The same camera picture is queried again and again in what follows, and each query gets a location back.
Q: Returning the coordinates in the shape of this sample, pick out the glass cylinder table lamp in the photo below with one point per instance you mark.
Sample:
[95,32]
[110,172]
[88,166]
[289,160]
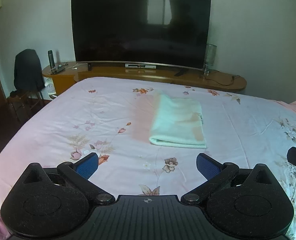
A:
[210,55]

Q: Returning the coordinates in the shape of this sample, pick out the large black curved television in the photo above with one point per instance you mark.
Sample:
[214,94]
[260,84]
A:
[161,32]

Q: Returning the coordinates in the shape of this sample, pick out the brown wooden tv cabinet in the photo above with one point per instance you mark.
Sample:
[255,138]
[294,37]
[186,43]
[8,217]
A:
[75,72]

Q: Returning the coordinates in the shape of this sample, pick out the silver set-top box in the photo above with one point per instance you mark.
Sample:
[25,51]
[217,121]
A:
[140,66]

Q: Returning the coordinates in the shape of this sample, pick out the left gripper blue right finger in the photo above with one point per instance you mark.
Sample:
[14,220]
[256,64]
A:
[218,176]

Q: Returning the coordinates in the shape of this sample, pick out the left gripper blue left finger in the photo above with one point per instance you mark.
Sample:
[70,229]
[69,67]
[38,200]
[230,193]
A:
[77,175]

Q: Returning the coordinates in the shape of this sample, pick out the chair with black jacket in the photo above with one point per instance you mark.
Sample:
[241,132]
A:
[28,83]

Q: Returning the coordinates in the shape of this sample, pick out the cream white knit sweater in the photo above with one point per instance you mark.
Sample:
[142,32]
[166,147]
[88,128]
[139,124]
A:
[177,122]

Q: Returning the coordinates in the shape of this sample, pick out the pink floral bed sheet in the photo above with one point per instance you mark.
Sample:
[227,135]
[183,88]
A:
[113,117]

